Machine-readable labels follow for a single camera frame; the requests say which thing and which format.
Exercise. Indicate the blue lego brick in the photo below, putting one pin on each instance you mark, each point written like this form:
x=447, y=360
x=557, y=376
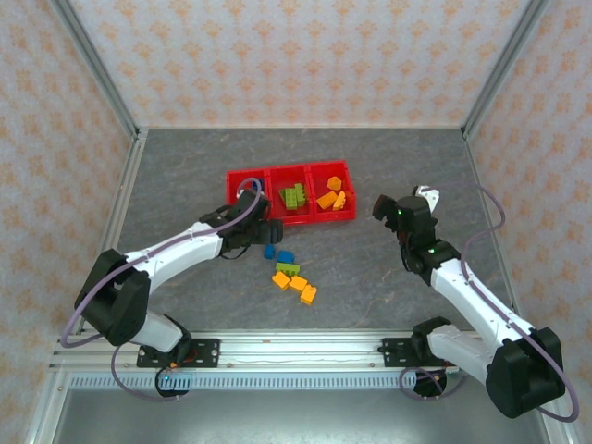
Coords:
x=268, y=251
x=286, y=256
x=259, y=184

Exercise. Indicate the green long lego brick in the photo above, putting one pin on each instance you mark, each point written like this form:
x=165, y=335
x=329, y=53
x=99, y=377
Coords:
x=289, y=200

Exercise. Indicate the orange curved lego brick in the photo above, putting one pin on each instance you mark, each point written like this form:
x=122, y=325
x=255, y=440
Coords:
x=340, y=201

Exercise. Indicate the orange square lego brick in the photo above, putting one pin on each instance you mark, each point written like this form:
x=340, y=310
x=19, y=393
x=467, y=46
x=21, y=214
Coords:
x=334, y=183

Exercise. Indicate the orange long lego brick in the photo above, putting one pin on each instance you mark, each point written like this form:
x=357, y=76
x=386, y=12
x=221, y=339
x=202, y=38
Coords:
x=326, y=200

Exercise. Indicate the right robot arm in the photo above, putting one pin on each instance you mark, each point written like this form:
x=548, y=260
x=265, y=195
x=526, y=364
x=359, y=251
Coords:
x=476, y=296

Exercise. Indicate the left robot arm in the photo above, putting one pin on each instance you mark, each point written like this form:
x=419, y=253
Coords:
x=176, y=252

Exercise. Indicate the black mounting plate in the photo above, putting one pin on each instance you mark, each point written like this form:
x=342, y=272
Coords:
x=208, y=351
x=393, y=351

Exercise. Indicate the grey metal panel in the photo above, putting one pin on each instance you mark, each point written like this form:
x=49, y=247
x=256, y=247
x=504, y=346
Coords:
x=300, y=416

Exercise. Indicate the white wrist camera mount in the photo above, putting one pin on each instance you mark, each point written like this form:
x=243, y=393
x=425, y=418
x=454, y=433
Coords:
x=432, y=196

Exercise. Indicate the aluminium side frame rail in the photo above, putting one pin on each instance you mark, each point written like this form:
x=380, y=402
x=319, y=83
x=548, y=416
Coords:
x=119, y=208
x=473, y=162

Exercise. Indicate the aluminium rear frame rail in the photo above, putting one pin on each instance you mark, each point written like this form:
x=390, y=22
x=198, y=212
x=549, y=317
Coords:
x=300, y=127

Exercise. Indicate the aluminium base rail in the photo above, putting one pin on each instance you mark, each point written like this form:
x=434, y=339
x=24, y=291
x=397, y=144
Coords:
x=300, y=351

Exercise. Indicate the aluminium frame post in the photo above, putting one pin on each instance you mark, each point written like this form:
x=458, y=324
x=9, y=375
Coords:
x=98, y=69
x=502, y=69

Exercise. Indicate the aluminium frame leg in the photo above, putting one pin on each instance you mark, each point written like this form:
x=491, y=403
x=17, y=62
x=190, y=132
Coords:
x=46, y=407

